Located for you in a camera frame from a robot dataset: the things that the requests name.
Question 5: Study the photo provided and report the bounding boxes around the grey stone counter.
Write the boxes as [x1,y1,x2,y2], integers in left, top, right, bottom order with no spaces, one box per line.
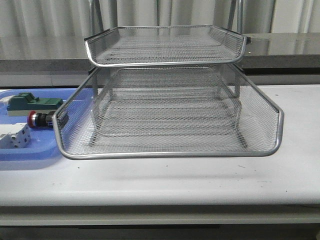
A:
[0,33,320,75]

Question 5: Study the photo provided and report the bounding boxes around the mesh tray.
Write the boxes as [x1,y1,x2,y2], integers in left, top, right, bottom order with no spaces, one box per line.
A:
[53,64,284,160]
[92,86,242,141]
[84,25,250,68]

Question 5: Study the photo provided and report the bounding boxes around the blue plastic tray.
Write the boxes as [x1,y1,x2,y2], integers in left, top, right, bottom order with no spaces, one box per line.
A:
[0,87,96,162]

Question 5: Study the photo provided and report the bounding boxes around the white circuit breaker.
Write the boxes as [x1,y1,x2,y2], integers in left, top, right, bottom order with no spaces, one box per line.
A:
[0,122,31,149]

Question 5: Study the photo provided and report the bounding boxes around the red emergency stop button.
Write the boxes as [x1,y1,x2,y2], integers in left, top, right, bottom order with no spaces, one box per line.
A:
[27,110,55,129]

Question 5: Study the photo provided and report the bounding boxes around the silver metal rack frame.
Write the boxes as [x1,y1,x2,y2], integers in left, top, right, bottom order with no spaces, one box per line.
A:
[87,0,250,148]

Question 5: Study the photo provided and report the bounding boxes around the green and beige switch block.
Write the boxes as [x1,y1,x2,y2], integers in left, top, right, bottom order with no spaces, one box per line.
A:
[6,92,63,117]

